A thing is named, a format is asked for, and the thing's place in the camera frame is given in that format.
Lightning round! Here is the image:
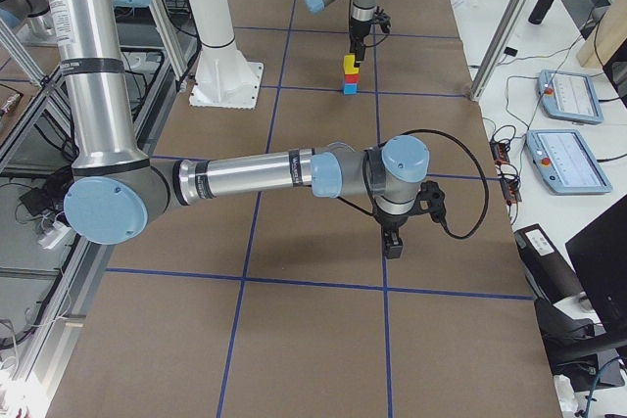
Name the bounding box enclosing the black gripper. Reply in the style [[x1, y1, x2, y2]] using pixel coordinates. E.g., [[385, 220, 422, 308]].
[[373, 202, 413, 259], [349, 19, 371, 66]]

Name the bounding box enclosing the yellow cube block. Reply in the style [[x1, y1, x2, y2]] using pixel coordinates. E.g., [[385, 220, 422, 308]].
[[343, 54, 360, 75]]

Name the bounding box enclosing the red cube block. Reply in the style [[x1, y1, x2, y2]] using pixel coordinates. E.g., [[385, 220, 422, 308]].
[[343, 73, 360, 85]]

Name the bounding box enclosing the blue cube block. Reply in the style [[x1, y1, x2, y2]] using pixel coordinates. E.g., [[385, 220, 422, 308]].
[[343, 83, 358, 95]]

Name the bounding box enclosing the brown paper table cover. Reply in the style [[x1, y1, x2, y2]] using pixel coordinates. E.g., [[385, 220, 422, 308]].
[[48, 0, 560, 417]]

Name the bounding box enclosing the black orange circuit board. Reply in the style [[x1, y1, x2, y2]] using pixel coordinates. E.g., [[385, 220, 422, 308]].
[[490, 139, 521, 206]]

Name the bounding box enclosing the near teach pendant tablet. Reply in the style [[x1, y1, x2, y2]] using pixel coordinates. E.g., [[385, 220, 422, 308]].
[[525, 129, 612, 195]]

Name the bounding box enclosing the teach pendant tablet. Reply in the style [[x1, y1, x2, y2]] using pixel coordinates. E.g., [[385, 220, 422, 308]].
[[538, 70, 603, 125], [525, 129, 612, 195]]

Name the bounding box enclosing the black computer monitor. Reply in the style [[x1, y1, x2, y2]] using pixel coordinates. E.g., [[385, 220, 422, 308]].
[[566, 197, 626, 331]]

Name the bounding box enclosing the far teach pendant tablet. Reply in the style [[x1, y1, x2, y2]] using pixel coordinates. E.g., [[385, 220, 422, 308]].
[[538, 70, 603, 125]]

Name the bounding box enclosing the white power strip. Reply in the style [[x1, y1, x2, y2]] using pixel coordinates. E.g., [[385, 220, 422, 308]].
[[38, 221, 72, 250]]

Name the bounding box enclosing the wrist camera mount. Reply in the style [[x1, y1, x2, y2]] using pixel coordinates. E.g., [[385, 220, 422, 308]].
[[411, 180, 446, 225], [372, 6, 391, 35]]

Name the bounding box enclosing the white pedestal column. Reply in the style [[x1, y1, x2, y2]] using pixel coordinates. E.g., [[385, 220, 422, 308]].
[[189, 0, 264, 110]]

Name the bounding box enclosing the aluminium frame post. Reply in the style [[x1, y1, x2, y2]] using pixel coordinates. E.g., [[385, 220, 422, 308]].
[[469, 0, 528, 102]]

